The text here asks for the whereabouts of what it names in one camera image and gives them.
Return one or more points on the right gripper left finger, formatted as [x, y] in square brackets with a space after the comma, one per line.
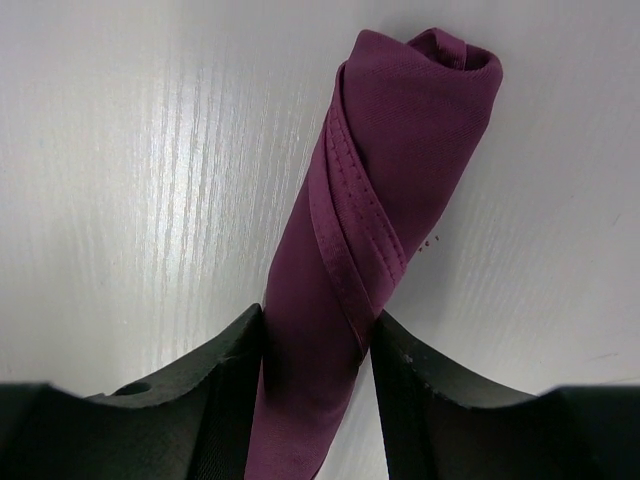
[189, 420]

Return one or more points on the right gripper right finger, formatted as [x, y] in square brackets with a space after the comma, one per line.
[441, 420]

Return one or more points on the purple satin napkin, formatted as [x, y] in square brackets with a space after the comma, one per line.
[403, 122]

